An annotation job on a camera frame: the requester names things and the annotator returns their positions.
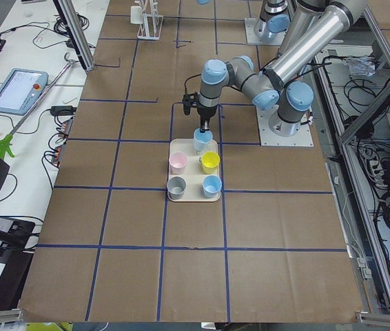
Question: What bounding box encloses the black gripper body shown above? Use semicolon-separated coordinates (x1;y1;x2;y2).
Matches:
197;105;218;121

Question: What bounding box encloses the light blue cup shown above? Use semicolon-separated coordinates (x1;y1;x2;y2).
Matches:
202;175;222;198
193;128;213;152

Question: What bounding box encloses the white plastic cup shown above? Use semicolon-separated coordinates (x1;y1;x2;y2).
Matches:
130;6;143;25

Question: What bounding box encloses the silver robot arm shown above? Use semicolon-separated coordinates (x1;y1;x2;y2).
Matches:
245;0;290;45
183;1;367;132

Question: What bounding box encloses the yellow plastic cup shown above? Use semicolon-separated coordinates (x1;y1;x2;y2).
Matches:
201;152;220;174

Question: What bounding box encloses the pink plastic cup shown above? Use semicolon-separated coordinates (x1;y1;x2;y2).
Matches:
169;152;187;174

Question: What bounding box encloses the grey plastic cup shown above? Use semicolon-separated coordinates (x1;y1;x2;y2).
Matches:
167;176;187;201

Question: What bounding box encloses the cream plastic tray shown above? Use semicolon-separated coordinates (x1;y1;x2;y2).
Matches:
168;139;221;203

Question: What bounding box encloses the blue teach pendant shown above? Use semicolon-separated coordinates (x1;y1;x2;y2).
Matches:
0;68;48;115

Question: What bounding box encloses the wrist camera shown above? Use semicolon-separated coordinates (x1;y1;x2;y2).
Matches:
182;92;198;116

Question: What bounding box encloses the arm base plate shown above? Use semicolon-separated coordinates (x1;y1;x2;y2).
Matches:
244;18;286;46
256;105;314;148

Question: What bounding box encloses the white wire cup rack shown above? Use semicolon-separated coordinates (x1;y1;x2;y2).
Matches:
134;0;163;41

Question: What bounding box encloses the aluminium frame post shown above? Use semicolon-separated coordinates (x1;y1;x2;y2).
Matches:
53;0;95;72

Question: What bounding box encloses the green handled reacher grabber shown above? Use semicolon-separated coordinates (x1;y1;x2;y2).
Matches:
0;59;77;159

